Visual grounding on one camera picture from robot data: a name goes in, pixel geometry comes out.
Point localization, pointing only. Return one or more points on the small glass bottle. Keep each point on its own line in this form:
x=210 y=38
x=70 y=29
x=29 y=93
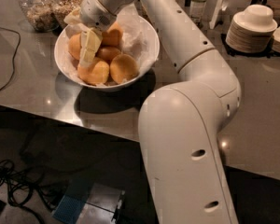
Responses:
x=196 y=10

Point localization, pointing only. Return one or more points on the white stand board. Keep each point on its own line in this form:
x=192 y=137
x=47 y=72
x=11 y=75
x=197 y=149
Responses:
x=220 y=11

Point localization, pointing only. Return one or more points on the blue and grey floor box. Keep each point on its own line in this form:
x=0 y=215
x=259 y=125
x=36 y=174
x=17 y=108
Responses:
x=89 y=203

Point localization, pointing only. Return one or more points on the white paper bowl liner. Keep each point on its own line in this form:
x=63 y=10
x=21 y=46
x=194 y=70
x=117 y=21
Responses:
x=133 y=38

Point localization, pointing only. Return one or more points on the stack of white paper plates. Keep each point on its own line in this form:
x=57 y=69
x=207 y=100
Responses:
x=249 y=34

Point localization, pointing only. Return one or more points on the white ceramic bowl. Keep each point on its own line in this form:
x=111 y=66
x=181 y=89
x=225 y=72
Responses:
x=146 y=56

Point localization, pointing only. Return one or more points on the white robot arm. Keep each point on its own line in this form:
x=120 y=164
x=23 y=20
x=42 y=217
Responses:
x=178 y=123

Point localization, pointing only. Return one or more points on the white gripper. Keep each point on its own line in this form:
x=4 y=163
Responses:
x=93 y=13

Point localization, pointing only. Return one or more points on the white paper bowl upturned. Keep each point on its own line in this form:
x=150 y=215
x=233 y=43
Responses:
x=258 y=16

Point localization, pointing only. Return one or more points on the glass cereal jar far left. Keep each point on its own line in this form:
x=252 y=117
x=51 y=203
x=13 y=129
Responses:
x=39 y=14

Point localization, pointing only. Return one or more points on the black plate tray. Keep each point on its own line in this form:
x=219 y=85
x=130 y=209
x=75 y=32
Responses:
x=268 y=52

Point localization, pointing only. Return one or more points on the small orange in middle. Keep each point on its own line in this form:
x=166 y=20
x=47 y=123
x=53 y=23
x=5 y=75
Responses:
x=107 y=53

